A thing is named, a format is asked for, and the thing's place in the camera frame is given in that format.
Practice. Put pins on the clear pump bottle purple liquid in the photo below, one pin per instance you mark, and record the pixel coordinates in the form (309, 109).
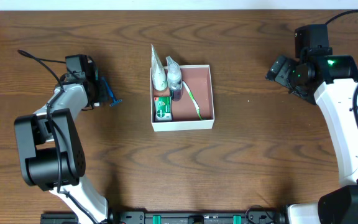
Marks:
(174, 79)

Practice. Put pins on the white cardboard box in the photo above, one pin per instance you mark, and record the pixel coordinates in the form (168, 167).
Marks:
(184, 115)

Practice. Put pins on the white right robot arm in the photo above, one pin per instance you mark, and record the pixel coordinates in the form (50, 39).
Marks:
(338, 102)

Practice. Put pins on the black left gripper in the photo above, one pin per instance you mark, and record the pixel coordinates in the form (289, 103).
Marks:
(102, 92)

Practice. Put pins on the white speckled cream tube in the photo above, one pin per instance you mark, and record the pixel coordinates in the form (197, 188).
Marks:
(159, 78)

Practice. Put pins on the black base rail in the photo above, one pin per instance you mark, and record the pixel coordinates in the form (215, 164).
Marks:
(253, 215)

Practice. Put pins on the green white toothbrush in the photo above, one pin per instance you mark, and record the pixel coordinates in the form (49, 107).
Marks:
(197, 108)

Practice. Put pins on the Colgate toothpaste tube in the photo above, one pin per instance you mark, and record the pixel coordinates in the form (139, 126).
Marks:
(96, 88)

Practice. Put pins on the green Dettol soap bar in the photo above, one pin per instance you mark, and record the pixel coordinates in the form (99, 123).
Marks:
(163, 108)

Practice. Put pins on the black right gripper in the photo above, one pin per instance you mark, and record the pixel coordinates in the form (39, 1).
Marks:
(282, 74)

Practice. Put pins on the blue disposable razor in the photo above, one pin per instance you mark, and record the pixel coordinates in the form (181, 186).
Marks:
(115, 101)

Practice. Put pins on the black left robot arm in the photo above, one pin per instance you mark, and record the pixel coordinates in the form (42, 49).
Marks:
(50, 152)

